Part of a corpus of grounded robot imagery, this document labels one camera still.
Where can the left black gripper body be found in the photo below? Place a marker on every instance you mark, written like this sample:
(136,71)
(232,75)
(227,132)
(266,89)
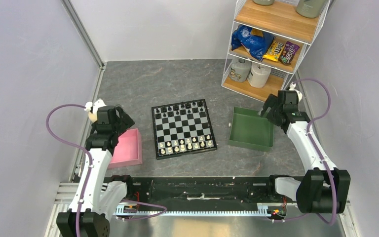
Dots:
(123,124)

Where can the brown candy bag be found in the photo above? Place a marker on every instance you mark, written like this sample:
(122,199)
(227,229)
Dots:
(288,53)

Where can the blue snack bag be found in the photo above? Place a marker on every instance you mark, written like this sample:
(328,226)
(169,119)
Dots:
(255,42)

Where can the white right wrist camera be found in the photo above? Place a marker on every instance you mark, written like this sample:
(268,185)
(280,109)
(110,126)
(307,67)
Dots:
(292,87)

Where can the yellow candy bag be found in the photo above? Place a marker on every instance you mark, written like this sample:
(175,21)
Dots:
(274,51)

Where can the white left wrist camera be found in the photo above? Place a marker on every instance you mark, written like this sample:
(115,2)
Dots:
(92,108)

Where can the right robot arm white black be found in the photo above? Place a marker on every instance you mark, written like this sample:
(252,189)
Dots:
(324,187)

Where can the aluminium corner rail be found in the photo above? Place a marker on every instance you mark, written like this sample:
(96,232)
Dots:
(70,9)

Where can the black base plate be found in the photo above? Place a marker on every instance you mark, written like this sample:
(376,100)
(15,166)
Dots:
(201,193)

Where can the black white chessboard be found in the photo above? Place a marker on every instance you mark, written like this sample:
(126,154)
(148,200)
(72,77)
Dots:
(179,121)

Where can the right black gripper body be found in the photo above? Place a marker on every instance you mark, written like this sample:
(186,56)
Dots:
(272,115)

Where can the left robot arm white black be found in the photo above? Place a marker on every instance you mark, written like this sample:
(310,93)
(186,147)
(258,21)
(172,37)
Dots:
(90,211)

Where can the white jug with label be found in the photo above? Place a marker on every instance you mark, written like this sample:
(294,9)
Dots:
(239,70)

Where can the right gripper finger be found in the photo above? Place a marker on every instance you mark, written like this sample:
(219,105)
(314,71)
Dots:
(270,102)
(264,112)

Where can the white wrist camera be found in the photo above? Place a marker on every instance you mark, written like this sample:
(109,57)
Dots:
(292,87)
(92,108)

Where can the pink plastic tray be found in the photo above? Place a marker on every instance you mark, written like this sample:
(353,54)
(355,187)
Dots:
(128,151)

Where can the grey cable duct strip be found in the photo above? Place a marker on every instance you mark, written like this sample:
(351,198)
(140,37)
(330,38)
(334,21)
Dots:
(262,211)

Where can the grey green bottle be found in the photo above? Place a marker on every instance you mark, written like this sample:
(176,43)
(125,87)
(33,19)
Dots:
(310,8)

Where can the green plastic tray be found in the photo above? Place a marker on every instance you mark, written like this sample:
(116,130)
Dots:
(250,131)

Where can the white paper roll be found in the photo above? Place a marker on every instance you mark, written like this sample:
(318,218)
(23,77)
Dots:
(258,75)

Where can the white wire wooden shelf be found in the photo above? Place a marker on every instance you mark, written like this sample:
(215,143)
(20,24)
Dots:
(278,17)

